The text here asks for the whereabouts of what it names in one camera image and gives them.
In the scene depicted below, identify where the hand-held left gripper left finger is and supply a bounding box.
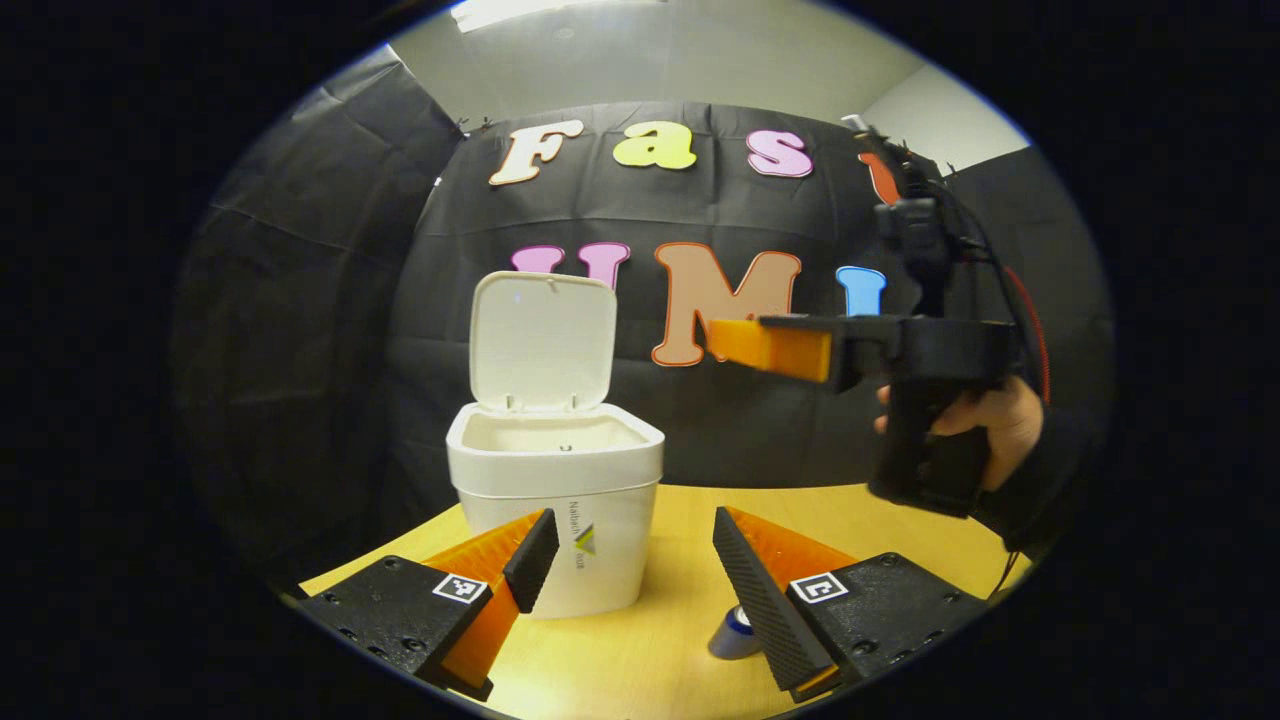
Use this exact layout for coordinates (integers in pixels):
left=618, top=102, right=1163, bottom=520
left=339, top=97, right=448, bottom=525
left=300, top=508, right=561, bottom=703

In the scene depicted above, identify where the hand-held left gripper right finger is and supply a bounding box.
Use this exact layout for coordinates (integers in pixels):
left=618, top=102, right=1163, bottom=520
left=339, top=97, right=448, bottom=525
left=712, top=505, right=991, bottom=704

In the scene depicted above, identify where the blue silver pop can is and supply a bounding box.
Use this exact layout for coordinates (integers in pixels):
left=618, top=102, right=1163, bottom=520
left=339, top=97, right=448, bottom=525
left=708, top=605, right=767, bottom=661

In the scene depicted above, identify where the white desktop garbage bin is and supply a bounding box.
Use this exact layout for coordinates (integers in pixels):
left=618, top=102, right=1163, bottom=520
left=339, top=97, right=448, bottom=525
left=446, top=270, right=666, bottom=619

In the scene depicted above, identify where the ceiling light panel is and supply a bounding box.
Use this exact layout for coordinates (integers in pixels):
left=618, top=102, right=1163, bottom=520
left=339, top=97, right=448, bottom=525
left=450, top=0, right=601, bottom=33

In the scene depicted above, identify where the red gripper cable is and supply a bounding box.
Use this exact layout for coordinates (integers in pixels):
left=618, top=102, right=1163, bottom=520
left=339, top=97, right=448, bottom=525
left=1000, top=262, right=1053, bottom=403

